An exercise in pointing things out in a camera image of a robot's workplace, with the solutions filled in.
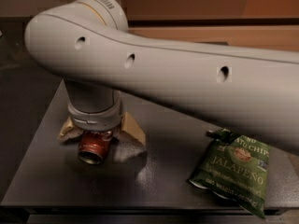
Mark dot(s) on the green jalapeno chips bag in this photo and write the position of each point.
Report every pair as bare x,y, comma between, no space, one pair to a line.
235,168

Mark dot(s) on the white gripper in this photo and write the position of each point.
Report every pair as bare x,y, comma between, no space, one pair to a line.
94,119

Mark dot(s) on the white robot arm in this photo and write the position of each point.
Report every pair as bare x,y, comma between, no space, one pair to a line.
254,92

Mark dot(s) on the red coke can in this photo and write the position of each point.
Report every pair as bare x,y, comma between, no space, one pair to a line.
94,146

